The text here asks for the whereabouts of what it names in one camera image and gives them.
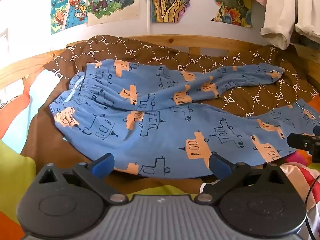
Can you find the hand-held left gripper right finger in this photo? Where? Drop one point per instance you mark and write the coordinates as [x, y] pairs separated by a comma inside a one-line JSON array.
[[219, 167]]

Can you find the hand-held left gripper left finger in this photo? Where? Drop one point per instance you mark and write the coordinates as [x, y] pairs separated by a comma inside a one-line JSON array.
[[103, 165]]

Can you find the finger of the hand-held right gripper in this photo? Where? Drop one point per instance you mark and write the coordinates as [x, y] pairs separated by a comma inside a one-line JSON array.
[[298, 141]]

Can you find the blue patterned pants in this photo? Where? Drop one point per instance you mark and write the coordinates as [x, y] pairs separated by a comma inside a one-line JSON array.
[[162, 140]]

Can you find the pink satin cloth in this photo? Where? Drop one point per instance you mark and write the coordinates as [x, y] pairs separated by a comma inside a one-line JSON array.
[[297, 180]]

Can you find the brown printed blanket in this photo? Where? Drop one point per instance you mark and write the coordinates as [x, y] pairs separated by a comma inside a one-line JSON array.
[[250, 97]]

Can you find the green cloth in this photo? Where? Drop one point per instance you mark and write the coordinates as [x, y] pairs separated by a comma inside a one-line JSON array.
[[15, 170]]

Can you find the orange and blue sheet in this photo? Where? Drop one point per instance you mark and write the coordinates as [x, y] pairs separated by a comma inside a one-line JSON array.
[[17, 110]]

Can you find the hanging cream cloth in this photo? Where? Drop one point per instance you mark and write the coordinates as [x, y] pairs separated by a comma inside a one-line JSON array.
[[277, 17], [308, 31]]

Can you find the wooden bed frame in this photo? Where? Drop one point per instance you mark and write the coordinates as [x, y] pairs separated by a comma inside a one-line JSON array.
[[25, 65]]

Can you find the cartoon girl wall poster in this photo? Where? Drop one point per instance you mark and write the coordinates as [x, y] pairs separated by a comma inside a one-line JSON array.
[[66, 7]]

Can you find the white wall pipe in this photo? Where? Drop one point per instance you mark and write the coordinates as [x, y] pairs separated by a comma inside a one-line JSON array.
[[148, 7]]

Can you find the blond cartoon figure wall poster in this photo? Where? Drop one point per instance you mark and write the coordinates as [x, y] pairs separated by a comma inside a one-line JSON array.
[[112, 0]]

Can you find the torn colourful wall poster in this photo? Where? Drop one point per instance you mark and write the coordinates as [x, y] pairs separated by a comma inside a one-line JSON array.
[[172, 2]]

